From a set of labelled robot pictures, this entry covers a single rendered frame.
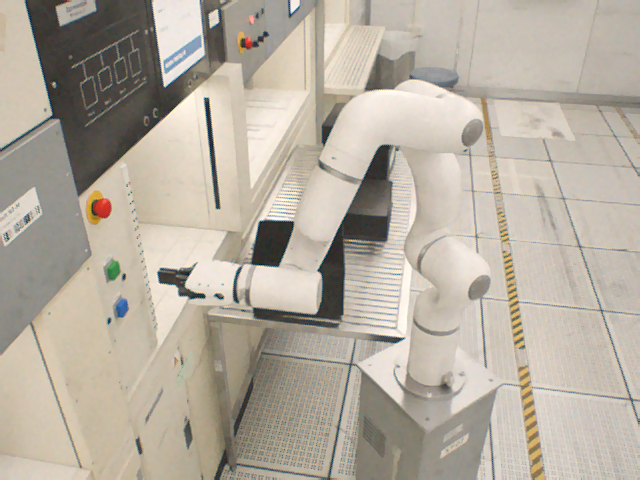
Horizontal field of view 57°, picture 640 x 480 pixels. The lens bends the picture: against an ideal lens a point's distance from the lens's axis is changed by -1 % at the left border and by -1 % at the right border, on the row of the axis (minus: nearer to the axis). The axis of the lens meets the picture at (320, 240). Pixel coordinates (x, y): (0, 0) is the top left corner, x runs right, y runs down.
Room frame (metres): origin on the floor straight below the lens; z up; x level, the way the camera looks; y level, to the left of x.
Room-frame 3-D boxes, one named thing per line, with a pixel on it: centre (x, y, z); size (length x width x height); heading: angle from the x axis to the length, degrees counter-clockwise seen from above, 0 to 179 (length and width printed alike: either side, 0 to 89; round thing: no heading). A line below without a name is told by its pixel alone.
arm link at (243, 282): (0.96, 0.14, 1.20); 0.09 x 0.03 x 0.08; 170
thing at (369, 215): (1.97, -0.12, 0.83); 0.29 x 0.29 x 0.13; 80
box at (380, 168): (2.38, -0.18, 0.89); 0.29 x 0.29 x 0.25; 76
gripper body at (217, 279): (0.97, 0.21, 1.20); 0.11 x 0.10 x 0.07; 80
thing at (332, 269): (1.53, 0.06, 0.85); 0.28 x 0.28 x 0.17; 89
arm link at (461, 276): (1.12, -0.31, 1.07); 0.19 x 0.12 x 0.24; 30
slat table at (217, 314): (1.99, -0.07, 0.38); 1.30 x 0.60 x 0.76; 170
